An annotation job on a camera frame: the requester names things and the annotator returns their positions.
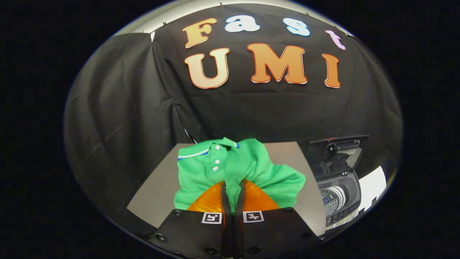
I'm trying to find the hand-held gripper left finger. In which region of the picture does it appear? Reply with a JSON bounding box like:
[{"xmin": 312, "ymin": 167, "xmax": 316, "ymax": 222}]
[{"xmin": 146, "ymin": 180, "xmax": 236, "ymax": 259}]

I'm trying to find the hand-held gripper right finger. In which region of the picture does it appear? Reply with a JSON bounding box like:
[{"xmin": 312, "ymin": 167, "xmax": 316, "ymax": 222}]
[{"xmin": 235, "ymin": 179, "xmax": 324, "ymax": 259}]

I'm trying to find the green polo shirt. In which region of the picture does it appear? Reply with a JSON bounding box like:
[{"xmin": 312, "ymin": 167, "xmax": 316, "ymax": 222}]
[{"xmin": 174, "ymin": 137, "xmax": 307, "ymax": 215}]

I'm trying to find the grey toy washing machine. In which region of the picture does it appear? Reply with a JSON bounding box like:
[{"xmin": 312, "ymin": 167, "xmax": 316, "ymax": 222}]
[{"xmin": 305, "ymin": 135, "xmax": 371, "ymax": 231}]

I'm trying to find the dark washing machine lid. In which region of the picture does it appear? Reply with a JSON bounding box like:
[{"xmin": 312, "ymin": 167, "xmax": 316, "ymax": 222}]
[{"xmin": 305, "ymin": 135, "xmax": 371, "ymax": 179}]

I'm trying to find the grey table mat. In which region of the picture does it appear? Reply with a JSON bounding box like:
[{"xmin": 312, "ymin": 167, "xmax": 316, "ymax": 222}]
[{"xmin": 126, "ymin": 141, "xmax": 327, "ymax": 237}]

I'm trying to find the white paper sheet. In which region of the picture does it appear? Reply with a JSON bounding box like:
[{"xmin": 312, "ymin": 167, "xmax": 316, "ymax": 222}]
[{"xmin": 359, "ymin": 165, "xmax": 387, "ymax": 213}]

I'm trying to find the row of small black clips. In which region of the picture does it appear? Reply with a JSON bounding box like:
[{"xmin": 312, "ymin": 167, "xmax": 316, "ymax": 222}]
[{"xmin": 140, "ymin": 3, "xmax": 354, "ymax": 36}]

